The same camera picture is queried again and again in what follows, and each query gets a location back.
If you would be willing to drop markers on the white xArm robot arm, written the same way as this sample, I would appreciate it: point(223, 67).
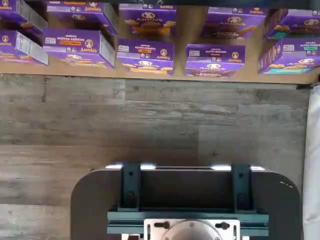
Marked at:
point(192, 232)

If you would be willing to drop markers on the purple Annie's box teal label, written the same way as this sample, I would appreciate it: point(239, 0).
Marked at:
point(297, 25)
point(292, 56)

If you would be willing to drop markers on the purple Annie's box orange label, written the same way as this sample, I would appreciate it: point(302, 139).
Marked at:
point(146, 57)
point(147, 22)
point(82, 16)
point(75, 48)

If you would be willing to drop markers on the silver mounting plate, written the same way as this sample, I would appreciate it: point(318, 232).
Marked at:
point(152, 231)

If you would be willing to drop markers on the white fabric curtain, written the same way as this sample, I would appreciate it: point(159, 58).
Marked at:
point(312, 162)

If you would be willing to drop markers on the purple Annie's mac box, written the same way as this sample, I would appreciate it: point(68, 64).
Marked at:
point(10, 10)
point(15, 47)

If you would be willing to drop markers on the teal aluminium mounting frame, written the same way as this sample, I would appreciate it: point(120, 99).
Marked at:
point(125, 222)

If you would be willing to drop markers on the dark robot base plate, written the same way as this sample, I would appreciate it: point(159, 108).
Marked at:
point(90, 200)

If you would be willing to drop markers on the purple Annie's box dark label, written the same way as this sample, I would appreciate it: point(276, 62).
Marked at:
point(215, 61)
point(232, 23)

